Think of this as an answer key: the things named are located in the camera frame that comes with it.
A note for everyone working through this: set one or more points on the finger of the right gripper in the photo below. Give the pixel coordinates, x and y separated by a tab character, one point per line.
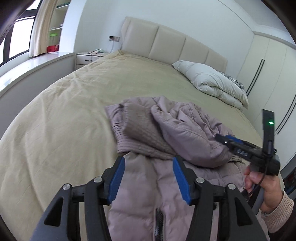
234	139
223	139

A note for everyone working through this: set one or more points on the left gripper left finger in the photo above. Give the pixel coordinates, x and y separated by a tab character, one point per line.
60	221

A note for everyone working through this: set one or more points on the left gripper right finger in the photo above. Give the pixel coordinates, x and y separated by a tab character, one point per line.
236	219

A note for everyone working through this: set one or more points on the mauve puffer coat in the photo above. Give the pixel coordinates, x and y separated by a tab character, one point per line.
149	132

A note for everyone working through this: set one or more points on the person's right hand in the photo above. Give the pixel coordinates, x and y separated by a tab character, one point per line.
271	186

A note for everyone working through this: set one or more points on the zebra print pillow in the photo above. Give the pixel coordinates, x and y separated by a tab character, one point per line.
235	81

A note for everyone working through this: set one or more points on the white folded duvet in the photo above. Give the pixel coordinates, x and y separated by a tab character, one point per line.
211	82

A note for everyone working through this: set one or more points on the beige knit right sleeve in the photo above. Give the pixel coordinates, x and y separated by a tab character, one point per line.
277	218

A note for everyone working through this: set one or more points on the beige bed with sheet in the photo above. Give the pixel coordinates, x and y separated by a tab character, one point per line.
64	136

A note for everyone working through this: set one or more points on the white wardrobe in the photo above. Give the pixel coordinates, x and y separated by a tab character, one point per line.
268	74

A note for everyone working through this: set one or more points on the beige padded headboard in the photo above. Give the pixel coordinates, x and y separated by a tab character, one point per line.
166	45

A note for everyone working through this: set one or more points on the white nightstand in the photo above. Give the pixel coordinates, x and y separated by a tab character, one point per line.
85	58

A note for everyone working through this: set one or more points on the items on nightstand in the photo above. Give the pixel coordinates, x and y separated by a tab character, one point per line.
97	51

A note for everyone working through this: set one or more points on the red box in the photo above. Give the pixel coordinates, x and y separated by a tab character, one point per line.
52	48

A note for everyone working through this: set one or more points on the beige curtain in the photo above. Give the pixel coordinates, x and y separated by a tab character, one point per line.
41	27

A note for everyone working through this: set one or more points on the black framed window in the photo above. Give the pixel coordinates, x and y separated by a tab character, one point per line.
17	40

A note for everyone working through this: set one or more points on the white shelf unit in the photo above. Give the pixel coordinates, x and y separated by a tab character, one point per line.
57	19

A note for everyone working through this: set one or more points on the wall power socket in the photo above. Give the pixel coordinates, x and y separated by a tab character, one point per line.
114	38

